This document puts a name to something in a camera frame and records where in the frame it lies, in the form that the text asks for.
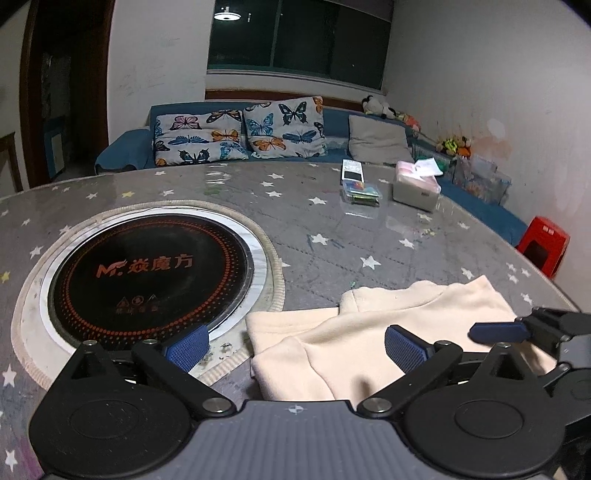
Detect cream garment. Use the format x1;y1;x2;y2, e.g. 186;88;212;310
245;274;558;402

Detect red plastic stool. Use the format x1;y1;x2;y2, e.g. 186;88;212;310
517;216;570;280

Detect black induction cooktop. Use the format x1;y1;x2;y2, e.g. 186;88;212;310
48;214;252;351

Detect clear plastic storage bin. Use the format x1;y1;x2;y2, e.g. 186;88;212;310
454;155;512;205

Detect white tissue box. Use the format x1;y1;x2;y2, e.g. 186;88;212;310
392;158;444;212

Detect yellow orange plush toy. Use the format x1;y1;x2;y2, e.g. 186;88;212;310
436;135;472;158

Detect grey star tablecloth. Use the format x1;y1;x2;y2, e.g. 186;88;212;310
1;161;572;479

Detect white remote control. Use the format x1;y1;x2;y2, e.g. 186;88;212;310
341;159;365;183

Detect grey cushion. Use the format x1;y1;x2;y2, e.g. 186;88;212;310
348;115;414;164

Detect blue sectional sofa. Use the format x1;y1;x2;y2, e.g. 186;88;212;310
94;100;529;248

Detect black white plush toy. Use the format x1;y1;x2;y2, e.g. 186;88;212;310
362;95;397;119

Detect left butterfly pillow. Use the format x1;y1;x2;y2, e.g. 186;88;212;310
153;109;249;167

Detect butterfly pillow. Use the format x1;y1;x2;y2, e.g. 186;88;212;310
243;96;328;159
153;109;249;167

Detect right butterfly pillow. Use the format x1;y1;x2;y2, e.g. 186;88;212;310
243;96;328;159

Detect dark window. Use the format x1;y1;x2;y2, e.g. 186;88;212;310
208;0;394;89

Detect dark wooden door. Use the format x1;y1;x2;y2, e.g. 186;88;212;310
19;1;115;188

